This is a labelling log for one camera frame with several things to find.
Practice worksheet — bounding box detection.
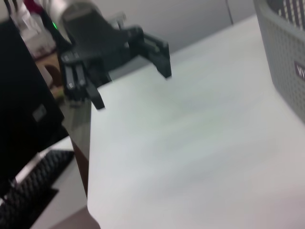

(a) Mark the light wooden stool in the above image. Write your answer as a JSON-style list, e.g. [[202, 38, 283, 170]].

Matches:
[[44, 63, 64, 93]]

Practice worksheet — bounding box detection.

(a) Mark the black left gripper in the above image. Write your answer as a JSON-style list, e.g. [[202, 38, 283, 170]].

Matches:
[[61, 13, 173, 111]]

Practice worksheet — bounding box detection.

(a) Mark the black computer monitor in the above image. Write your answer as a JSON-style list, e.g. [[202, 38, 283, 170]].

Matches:
[[0, 20, 70, 185]]

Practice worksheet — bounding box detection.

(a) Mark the grey perforated storage bin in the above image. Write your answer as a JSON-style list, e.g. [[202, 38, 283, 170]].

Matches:
[[253, 0, 305, 124]]

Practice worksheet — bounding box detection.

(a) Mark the black keyboard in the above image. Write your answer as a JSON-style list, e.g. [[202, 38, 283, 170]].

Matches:
[[0, 149, 75, 229]]

